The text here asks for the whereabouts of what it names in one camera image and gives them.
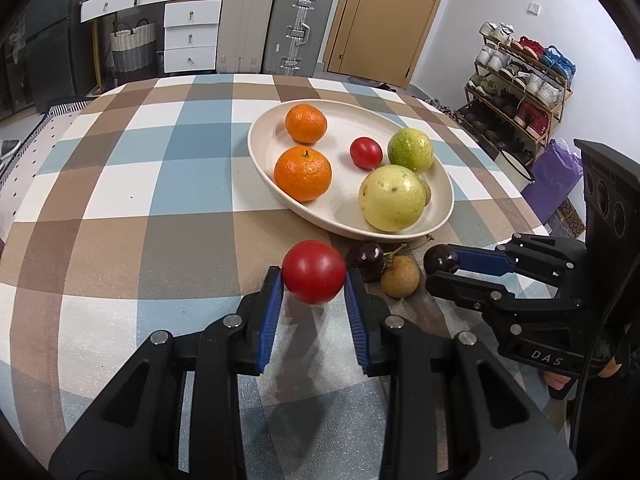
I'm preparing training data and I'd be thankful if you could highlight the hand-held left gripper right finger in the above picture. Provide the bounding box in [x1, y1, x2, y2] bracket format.
[344, 267, 581, 480]

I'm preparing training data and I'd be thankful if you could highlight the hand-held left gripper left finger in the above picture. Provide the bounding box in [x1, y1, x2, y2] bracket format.
[47, 266, 286, 480]

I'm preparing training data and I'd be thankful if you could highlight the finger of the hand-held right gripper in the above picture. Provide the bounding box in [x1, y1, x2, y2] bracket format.
[446, 232, 587, 287]
[425, 270, 584, 318]

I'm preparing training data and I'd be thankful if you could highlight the dark red cherry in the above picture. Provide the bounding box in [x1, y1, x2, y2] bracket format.
[346, 241, 407, 283]
[423, 244, 460, 276]

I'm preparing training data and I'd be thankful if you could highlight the red tomato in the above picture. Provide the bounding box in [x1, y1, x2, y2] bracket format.
[349, 137, 384, 170]
[281, 240, 347, 306]

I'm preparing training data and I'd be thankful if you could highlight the large yellow passion fruit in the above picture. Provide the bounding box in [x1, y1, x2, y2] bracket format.
[358, 164, 427, 233]

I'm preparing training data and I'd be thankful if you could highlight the green passion fruit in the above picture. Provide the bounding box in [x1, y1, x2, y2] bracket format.
[388, 128, 435, 173]

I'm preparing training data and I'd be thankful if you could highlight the large orange tangerine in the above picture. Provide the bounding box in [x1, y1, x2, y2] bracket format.
[273, 146, 333, 203]

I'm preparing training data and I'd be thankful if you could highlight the cream round plate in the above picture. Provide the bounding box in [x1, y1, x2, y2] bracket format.
[247, 99, 455, 241]

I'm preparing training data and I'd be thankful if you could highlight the small orange tangerine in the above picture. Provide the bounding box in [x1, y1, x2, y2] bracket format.
[285, 103, 328, 144]

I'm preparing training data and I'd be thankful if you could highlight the person's right forearm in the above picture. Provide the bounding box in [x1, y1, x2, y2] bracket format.
[570, 355, 640, 480]

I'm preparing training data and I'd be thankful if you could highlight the person's right hand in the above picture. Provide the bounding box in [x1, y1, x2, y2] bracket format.
[542, 359, 623, 401]

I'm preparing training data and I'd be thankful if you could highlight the patterned doormat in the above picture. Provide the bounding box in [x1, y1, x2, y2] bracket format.
[557, 199, 587, 238]

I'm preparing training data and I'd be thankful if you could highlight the purple bag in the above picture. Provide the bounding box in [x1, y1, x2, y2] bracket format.
[522, 139, 585, 211]

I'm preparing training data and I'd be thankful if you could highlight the white enamel bucket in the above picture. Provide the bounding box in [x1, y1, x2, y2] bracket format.
[500, 149, 535, 183]

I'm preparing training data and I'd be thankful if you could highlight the wooden shoe rack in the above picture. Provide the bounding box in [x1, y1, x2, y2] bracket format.
[457, 22, 576, 161]

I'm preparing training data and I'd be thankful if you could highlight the pile of shoes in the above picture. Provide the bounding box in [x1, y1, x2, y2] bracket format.
[425, 96, 461, 117]

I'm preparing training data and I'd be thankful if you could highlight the group of sneakers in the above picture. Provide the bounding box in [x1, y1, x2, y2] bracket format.
[470, 22, 576, 136]

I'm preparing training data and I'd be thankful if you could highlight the wooden door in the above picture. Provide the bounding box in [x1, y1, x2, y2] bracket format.
[325, 0, 456, 88]

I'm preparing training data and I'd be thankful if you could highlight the silver suitcase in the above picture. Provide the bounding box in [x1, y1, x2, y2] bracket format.
[262, 0, 335, 76]

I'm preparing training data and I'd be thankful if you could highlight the beige suitcase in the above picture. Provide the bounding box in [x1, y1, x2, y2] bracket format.
[216, 0, 277, 76]

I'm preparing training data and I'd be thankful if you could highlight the striped rug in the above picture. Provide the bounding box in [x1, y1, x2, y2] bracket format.
[45, 97, 93, 118]

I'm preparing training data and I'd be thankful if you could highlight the white drawer dresser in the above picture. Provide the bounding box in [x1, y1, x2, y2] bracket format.
[80, 0, 223, 81]

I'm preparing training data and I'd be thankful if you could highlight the woven basket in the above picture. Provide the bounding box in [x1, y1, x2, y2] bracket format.
[110, 19, 158, 73]

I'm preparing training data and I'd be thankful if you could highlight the black refrigerator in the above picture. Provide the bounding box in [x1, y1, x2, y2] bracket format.
[20, 0, 96, 113]

